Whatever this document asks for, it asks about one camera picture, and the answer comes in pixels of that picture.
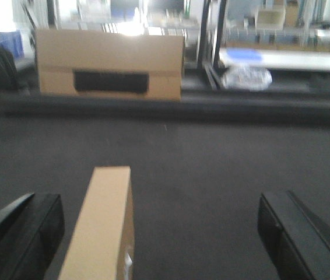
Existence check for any dark grey table mat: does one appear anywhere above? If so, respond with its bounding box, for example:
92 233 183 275
0 90 330 280

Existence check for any large cardboard box black label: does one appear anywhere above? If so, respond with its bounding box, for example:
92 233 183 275
36 29 184 102

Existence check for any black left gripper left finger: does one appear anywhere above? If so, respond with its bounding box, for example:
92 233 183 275
0 193 65 279

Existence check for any small brown cardboard package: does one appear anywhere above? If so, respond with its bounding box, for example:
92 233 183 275
58 166 135 279

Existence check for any white table with blue tray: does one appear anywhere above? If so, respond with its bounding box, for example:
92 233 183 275
219 48 330 72

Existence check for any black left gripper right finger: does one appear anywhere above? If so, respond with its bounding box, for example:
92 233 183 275
257 191 330 279

